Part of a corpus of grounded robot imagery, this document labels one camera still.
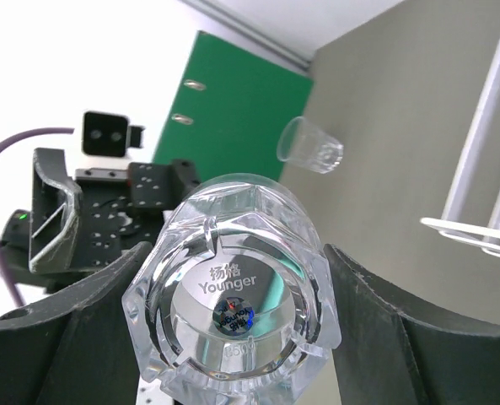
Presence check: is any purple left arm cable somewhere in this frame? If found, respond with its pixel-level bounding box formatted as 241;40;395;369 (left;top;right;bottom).
0;126;76;307

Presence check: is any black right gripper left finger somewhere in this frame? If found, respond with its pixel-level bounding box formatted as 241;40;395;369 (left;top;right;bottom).
0;242;152;404

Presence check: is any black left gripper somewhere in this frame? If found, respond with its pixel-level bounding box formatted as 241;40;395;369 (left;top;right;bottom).
29;148;201;273

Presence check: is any green lever arch binder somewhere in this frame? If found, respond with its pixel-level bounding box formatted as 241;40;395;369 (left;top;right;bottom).
153;31;313;181

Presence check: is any clear heavy-base glass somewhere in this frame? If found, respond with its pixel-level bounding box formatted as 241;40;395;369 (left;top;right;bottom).
122;174;341;404

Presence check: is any white wire dish rack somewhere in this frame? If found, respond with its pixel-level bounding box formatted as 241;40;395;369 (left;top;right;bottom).
420;35;500;259

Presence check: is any clear faceted plastic cup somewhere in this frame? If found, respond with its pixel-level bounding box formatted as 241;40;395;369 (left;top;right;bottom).
277;116;344;174

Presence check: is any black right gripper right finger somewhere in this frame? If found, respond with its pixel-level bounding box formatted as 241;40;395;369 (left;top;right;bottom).
325;245;500;404

